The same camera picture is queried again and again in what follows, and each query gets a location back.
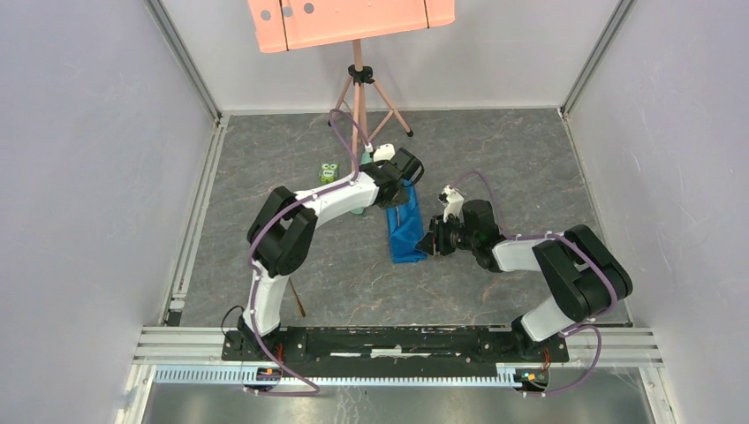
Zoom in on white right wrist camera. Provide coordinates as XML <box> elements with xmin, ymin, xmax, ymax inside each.
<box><xmin>438</xmin><ymin>185</ymin><xmax>465</xmax><ymax>223</ymax></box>

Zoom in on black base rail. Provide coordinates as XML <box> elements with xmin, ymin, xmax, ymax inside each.
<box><xmin>222</xmin><ymin>324</ymin><xmax>569</xmax><ymax>379</ymax></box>

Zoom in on green owl toy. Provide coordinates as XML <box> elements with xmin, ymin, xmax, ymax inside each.
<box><xmin>319</xmin><ymin>163</ymin><xmax>339</xmax><ymax>185</ymax></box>

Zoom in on mint green flashlight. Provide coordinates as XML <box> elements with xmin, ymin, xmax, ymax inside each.
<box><xmin>351</xmin><ymin>151</ymin><xmax>373</xmax><ymax>215</ymax></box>

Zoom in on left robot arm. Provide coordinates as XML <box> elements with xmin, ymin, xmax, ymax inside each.
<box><xmin>239</xmin><ymin>148</ymin><xmax>424</xmax><ymax>360</ymax></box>

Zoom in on pink music stand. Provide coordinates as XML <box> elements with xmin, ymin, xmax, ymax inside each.
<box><xmin>247</xmin><ymin>0</ymin><xmax>456</xmax><ymax>152</ymax></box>

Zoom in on gold fork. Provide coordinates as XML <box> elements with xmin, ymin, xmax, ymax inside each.
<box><xmin>288</xmin><ymin>278</ymin><xmax>306</xmax><ymax>318</ymax></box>

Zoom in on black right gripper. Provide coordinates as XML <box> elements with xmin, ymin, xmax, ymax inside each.
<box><xmin>414</xmin><ymin>212</ymin><xmax>478</xmax><ymax>257</ymax></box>

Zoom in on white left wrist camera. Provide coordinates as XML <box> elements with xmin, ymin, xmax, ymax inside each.
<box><xmin>361</xmin><ymin>143</ymin><xmax>396</xmax><ymax>163</ymax></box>

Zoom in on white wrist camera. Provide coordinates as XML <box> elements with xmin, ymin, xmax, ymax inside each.
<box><xmin>361</xmin><ymin>143</ymin><xmax>396</xmax><ymax>163</ymax></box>
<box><xmin>438</xmin><ymin>185</ymin><xmax>465</xmax><ymax>223</ymax></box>

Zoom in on blue cloth napkin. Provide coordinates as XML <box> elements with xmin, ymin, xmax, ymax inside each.
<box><xmin>386</xmin><ymin>186</ymin><xmax>427</xmax><ymax>264</ymax></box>

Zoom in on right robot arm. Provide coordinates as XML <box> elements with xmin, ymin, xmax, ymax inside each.
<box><xmin>416</xmin><ymin>200</ymin><xmax>633</xmax><ymax>360</ymax></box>

